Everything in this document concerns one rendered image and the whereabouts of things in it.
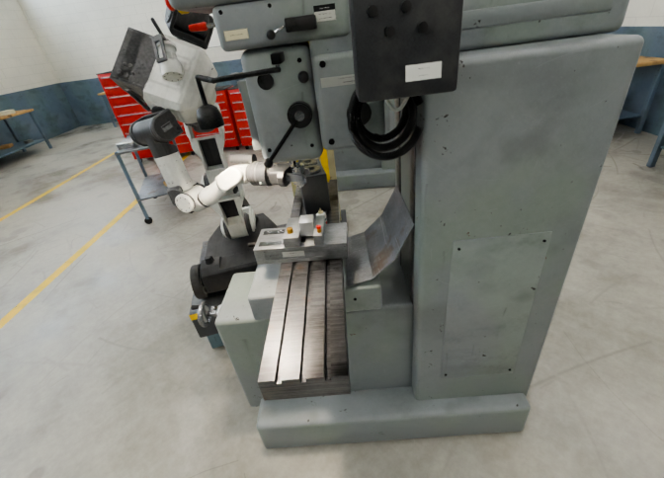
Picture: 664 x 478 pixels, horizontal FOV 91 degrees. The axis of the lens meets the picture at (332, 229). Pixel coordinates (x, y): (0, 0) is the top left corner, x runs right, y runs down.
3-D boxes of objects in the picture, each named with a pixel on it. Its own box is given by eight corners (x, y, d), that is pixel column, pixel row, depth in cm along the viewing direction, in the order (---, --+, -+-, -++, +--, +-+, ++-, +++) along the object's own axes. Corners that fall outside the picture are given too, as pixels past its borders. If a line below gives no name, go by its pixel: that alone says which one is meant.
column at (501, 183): (414, 426, 156) (425, 62, 75) (396, 345, 197) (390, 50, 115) (522, 419, 154) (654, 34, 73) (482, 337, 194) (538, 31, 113)
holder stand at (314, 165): (305, 214, 155) (298, 175, 144) (300, 196, 173) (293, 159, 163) (331, 209, 156) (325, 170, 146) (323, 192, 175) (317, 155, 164)
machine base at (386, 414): (264, 450, 155) (254, 428, 144) (280, 346, 206) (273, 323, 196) (525, 433, 149) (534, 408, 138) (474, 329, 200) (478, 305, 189)
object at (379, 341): (248, 408, 161) (210, 323, 130) (259, 354, 188) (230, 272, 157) (413, 396, 157) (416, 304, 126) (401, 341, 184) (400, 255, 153)
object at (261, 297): (253, 322, 128) (246, 299, 121) (268, 267, 157) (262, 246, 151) (382, 310, 125) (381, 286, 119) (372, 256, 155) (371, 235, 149)
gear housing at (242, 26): (220, 52, 84) (208, 6, 79) (241, 47, 105) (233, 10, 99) (351, 36, 82) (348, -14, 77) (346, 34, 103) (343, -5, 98)
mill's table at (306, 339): (263, 400, 87) (256, 382, 83) (298, 196, 193) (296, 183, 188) (351, 394, 86) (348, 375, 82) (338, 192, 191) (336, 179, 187)
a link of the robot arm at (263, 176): (280, 169, 108) (248, 168, 112) (286, 195, 113) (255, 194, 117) (294, 155, 118) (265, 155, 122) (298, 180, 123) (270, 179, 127)
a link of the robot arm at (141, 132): (144, 160, 125) (126, 123, 120) (164, 153, 132) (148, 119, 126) (163, 157, 119) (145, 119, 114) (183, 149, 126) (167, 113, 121)
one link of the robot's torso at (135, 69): (140, 125, 146) (94, 89, 111) (166, 55, 149) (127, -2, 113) (207, 147, 150) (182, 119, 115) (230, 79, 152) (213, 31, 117)
